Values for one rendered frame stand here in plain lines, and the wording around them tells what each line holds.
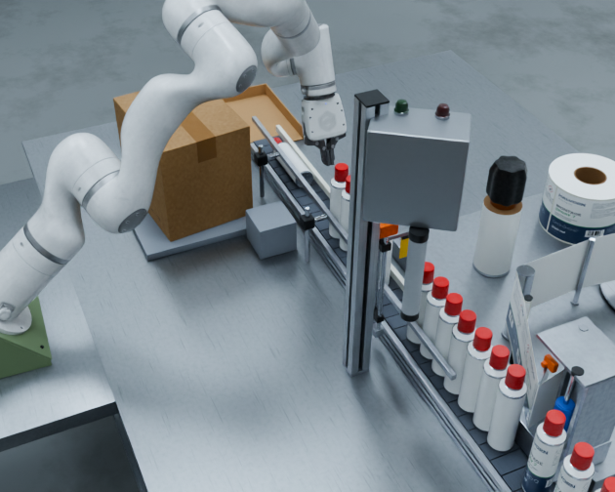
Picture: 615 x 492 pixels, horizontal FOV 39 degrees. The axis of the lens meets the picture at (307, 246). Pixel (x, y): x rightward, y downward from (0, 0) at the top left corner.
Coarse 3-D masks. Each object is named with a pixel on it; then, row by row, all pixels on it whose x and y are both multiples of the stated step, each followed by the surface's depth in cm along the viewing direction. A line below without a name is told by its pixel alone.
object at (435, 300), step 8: (440, 280) 173; (448, 280) 173; (432, 288) 174; (440, 288) 172; (448, 288) 173; (432, 296) 175; (440, 296) 173; (432, 304) 174; (440, 304) 174; (432, 312) 175; (424, 320) 179; (432, 320) 177; (424, 328) 180; (432, 328) 178; (432, 336) 179; (424, 352) 184
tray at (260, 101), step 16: (240, 96) 278; (256, 96) 280; (272, 96) 275; (240, 112) 272; (256, 112) 272; (272, 112) 272; (288, 112) 266; (256, 128) 265; (272, 128) 265; (288, 128) 265
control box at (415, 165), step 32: (384, 128) 144; (416, 128) 144; (448, 128) 144; (384, 160) 146; (416, 160) 145; (448, 160) 144; (384, 192) 150; (416, 192) 149; (448, 192) 148; (416, 224) 153; (448, 224) 152
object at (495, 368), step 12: (492, 348) 159; (504, 348) 159; (492, 360) 159; (504, 360) 158; (492, 372) 160; (504, 372) 159; (480, 384) 164; (492, 384) 161; (480, 396) 165; (492, 396) 163; (480, 408) 166; (492, 408) 165; (480, 420) 168
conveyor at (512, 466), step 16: (256, 144) 249; (272, 160) 243; (288, 176) 237; (304, 192) 231; (320, 192) 231; (304, 208) 226; (320, 224) 220; (336, 240) 215; (400, 288) 202; (384, 304) 198; (400, 320) 193; (400, 336) 190; (416, 352) 186; (432, 384) 179; (448, 400) 176; (464, 416) 172; (480, 432) 169; (480, 448) 167; (512, 448) 166; (496, 464) 164; (512, 464) 164; (512, 480) 161
